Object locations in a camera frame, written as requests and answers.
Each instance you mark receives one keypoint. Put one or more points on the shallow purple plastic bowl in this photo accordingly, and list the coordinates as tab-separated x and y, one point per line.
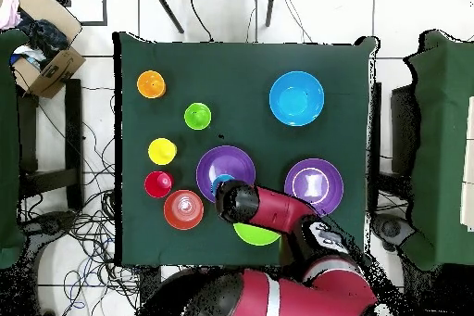
222	160

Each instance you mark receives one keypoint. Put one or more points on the blue plastic cup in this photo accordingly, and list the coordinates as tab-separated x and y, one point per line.
220	180

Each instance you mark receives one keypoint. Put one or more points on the green plastic cup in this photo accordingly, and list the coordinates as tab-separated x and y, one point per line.
197	116

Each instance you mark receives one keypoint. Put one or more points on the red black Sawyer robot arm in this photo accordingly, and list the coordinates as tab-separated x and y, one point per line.
296	293

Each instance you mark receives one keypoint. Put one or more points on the orange-red plastic bowl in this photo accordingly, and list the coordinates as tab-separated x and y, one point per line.
184	209

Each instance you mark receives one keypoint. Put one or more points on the yellow plastic cup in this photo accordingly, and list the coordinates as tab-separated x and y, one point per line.
162	151

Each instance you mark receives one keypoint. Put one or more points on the green plastic bowl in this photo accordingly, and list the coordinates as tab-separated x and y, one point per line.
255	236

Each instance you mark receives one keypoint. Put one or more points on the red plastic cup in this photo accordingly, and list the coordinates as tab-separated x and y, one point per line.
158	183

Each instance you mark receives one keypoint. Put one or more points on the blue plastic bowl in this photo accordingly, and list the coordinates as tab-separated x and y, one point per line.
296	98

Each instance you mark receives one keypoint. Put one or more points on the dark green tablecloth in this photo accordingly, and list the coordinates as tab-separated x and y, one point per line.
240	71

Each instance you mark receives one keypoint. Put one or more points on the deep purple plastic bowl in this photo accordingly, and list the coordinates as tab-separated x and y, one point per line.
326	171

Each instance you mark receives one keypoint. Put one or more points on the orange plastic cup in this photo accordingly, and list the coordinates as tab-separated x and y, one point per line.
151	84

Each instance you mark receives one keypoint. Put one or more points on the black power strip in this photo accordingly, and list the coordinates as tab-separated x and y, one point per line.
150	282

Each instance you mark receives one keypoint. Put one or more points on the black box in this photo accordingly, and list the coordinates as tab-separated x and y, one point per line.
403	127

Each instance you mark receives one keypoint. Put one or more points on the open cardboard box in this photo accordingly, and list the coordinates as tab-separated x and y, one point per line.
55	71

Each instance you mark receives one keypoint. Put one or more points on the green cloth covered table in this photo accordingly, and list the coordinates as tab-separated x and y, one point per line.
7	145
440	145

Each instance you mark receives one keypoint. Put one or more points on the dark blue cloth bundle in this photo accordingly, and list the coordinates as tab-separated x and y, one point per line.
48	36

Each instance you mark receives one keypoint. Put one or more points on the pink cloth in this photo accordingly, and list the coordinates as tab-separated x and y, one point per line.
9	12

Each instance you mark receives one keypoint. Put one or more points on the black bench frame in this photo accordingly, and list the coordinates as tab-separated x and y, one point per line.
73	127

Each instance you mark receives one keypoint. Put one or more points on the grey pedestal foot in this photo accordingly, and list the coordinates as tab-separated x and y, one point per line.
390	227
52	221

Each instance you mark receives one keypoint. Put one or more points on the black floor frame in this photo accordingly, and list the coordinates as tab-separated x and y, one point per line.
104	4

